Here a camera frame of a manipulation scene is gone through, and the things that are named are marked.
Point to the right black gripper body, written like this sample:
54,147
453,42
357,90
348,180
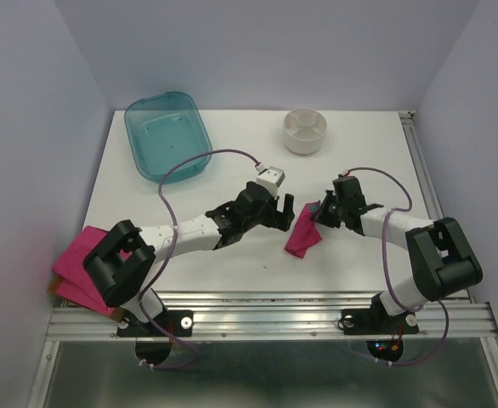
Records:
342,208

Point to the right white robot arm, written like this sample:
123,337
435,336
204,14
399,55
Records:
441,259

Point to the pink paper napkin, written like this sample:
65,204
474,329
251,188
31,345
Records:
304,234

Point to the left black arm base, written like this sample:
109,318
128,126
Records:
136,323

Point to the teal plastic bin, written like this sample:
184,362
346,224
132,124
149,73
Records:
162,132

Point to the white utensil holder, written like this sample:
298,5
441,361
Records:
304,131

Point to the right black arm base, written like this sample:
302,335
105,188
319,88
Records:
374,320

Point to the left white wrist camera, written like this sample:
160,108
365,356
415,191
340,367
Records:
271,178

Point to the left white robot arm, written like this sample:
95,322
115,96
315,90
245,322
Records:
121,263

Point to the aluminium frame rail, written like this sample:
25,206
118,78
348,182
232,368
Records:
272,349

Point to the brown cardboard tray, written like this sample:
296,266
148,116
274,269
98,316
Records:
53,289

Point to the pink napkin stack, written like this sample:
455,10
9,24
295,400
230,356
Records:
70,263

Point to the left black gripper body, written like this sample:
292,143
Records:
266,217

